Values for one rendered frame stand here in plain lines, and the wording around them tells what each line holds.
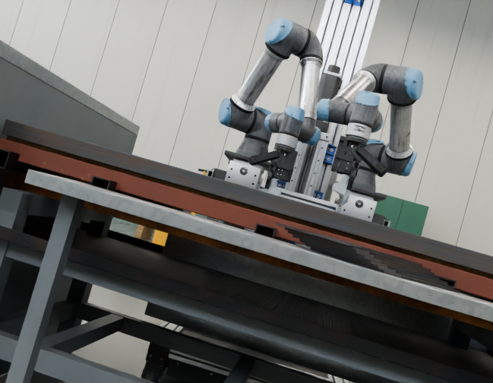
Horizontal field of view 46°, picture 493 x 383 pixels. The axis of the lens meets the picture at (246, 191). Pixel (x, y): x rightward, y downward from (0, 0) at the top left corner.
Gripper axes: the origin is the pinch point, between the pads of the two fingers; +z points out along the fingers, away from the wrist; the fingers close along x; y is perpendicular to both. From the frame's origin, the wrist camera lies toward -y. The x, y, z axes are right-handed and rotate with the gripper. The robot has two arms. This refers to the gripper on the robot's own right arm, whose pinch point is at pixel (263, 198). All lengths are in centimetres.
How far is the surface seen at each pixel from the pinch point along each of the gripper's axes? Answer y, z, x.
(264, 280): 7.4, 29.6, 16.4
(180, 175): -16, 3, -62
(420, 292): 45, 13, -94
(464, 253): 58, 2, -62
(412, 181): 164, -155, 988
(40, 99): -71, -9, -42
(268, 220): 10, 8, -62
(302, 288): 22.3, 28.3, 16.4
